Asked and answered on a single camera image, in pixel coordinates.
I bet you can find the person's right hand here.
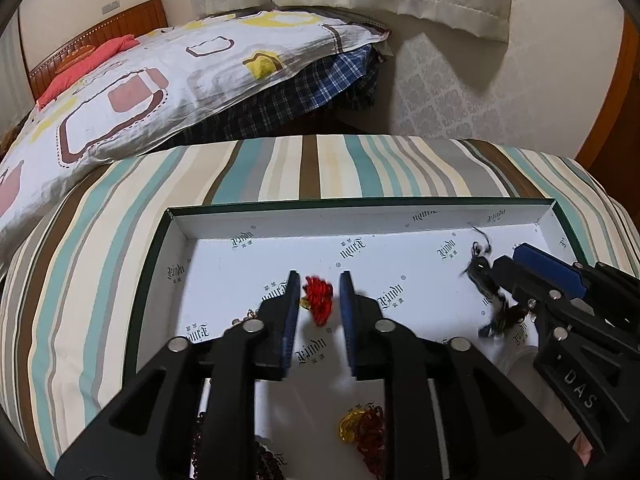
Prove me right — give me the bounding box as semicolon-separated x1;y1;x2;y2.
572;432;593;466

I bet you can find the wall power outlet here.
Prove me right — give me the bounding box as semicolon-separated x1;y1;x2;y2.
102;0;120;15

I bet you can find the red knotted cord charm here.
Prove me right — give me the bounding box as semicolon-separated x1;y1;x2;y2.
338;405;386;479

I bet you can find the green jewelry box tray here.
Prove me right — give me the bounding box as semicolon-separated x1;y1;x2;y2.
121;196;597;480

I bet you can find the striped tablecloth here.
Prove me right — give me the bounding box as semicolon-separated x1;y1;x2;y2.
1;134;639;470

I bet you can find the black cord pendant necklace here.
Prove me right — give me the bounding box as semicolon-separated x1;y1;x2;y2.
462;223;526;340

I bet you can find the bed with patterned quilt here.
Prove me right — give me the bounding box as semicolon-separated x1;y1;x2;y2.
1;10;390;261

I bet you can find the red tassel charm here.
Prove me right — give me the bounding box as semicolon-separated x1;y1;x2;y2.
300;275;333;327

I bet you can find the gold crystal flower brooch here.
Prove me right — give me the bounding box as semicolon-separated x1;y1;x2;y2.
231;310;257;326

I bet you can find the left striped curtain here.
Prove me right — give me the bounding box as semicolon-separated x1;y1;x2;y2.
0;12;35;133

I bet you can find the wooden headboard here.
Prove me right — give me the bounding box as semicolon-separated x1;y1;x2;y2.
28;0;167;100

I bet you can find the red pillow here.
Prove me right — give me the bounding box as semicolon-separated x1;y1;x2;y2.
36;35;140;110

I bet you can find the wooden door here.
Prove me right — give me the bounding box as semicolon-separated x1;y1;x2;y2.
577;18;640;221

